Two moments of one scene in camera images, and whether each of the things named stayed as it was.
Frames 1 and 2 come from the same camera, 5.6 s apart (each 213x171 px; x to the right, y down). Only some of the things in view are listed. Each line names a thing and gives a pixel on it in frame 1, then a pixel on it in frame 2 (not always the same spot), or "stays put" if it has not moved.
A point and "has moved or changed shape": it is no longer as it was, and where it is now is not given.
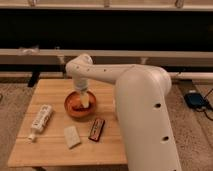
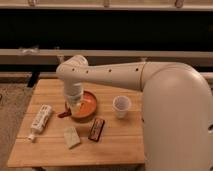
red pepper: x=79 y=108 has moved or changed shape
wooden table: x=49 y=136 stays put
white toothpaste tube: x=40 y=121 stays put
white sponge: x=72 y=135 stays put
